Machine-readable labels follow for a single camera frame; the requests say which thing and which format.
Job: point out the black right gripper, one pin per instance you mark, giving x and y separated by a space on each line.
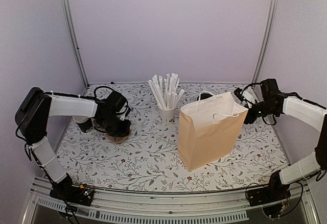
249 118

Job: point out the brown cardboard cup carrier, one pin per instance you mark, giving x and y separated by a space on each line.
114 134

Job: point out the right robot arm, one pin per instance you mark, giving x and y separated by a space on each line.
302 130

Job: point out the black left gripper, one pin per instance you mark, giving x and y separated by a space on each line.
123 132

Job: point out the brown paper bag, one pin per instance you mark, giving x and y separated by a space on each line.
208 129

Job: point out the left aluminium corner post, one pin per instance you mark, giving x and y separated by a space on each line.
73 38

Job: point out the aluminium front rail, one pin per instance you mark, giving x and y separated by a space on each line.
117 206

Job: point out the right aluminium corner post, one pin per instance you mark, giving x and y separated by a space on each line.
265 42

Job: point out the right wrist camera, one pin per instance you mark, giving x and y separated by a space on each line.
245 96

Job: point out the black plastic cup lid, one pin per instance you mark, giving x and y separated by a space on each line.
203 96

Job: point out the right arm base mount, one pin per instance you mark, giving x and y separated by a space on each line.
269 196

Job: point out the white paper straw cup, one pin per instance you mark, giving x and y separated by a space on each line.
166 115

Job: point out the aluminium corner post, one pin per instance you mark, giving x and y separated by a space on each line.
265 42
73 38

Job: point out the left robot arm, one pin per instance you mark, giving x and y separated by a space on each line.
33 120

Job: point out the paper-wrapped straws bundle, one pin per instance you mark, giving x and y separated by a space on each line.
164 90

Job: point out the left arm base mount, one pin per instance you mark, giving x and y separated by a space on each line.
66 191

